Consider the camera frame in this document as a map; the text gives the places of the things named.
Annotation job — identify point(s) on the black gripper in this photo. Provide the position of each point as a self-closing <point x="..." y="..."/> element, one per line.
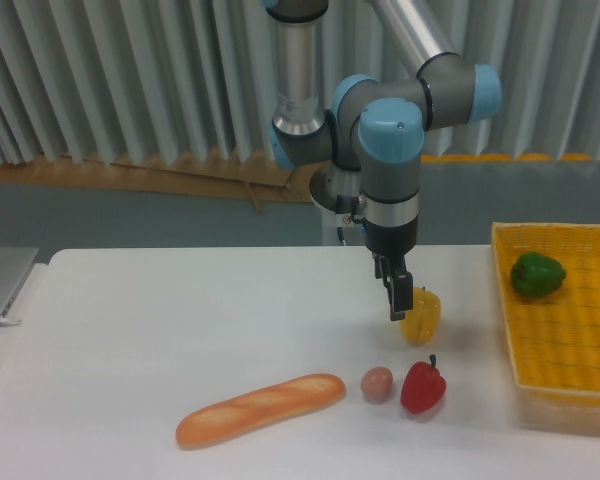
<point x="397" y="280"/>

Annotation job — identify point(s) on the green bell pepper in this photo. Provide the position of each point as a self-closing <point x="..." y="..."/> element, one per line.
<point x="535" y="275"/>

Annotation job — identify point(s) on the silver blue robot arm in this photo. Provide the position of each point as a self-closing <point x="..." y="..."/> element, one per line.
<point x="368" y="145"/>

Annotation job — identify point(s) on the yellow bell pepper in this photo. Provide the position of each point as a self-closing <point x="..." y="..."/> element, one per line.
<point x="421" y="322"/>

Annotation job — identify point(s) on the red bell pepper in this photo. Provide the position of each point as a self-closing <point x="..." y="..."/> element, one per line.
<point x="423" y="386"/>

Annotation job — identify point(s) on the yellow woven basket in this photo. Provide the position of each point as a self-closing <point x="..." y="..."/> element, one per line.
<point x="553" y="341"/>

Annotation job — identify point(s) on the brown egg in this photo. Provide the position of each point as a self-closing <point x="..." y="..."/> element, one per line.
<point x="376" y="384"/>

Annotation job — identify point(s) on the brown cardboard sheet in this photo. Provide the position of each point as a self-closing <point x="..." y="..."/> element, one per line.
<point x="256" y="180"/>

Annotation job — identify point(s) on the baguette bread loaf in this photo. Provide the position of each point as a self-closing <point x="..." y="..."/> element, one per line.
<point x="266" y="406"/>

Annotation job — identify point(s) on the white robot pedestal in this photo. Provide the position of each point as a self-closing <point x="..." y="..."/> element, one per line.
<point x="334" y="191"/>

